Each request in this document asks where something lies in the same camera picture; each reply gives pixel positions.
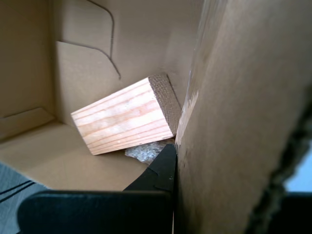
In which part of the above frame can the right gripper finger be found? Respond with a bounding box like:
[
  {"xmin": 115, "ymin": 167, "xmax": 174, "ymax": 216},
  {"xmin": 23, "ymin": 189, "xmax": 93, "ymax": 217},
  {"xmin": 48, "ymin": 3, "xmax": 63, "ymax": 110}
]
[{"xmin": 17, "ymin": 143, "xmax": 177, "ymax": 234}]

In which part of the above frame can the speckled beige rock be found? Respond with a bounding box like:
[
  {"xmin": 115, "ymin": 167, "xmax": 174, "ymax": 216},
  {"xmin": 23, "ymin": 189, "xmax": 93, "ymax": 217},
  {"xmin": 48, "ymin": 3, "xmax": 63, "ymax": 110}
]
[{"xmin": 124, "ymin": 141, "xmax": 169, "ymax": 166}]

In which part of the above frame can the light wooden block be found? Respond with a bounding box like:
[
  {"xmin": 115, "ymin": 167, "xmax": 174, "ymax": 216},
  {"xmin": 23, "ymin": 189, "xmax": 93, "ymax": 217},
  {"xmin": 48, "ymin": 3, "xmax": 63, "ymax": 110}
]
[{"xmin": 70, "ymin": 74, "xmax": 182, "ymax": 156}]

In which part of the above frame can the brown cardboard box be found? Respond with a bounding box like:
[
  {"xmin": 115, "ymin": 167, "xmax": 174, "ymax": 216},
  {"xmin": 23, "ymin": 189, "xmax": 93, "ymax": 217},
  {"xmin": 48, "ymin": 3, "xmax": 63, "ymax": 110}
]
[{"xmin": 0, "ymin": 0, "xmax": 312, "ymax": 234}]

